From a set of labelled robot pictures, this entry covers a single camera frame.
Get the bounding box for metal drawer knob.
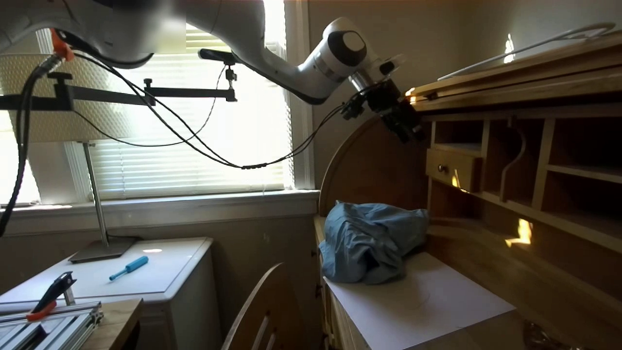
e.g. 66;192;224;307
438;165;449;175

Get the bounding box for metal lamp stand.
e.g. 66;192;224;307
70;142;136;264

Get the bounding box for wooden chair back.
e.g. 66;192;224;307
222;262;307;350

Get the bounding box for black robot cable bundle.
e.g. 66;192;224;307
0;27;366;239

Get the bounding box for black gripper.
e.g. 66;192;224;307
340;80;424;142

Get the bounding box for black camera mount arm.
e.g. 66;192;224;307
0;54;237;111

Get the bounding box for small wooden drawer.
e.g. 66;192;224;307
426;148;482;192

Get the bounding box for white paper sheet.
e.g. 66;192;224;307
329;253;513;350

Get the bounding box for blue handled screwdriver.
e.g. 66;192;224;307
109;255;150;282

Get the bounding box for light blue cloth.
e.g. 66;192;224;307
319;202;430;284

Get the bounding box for wooden roll-top desk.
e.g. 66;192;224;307
319;31;622;350

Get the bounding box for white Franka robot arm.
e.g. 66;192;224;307
0;0;422;142

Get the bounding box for white side table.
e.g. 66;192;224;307
0;237;222;350

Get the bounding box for white window blinds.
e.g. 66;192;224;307
0;0;294;206

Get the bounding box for red black hand tool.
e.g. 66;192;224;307
27;272;76;323

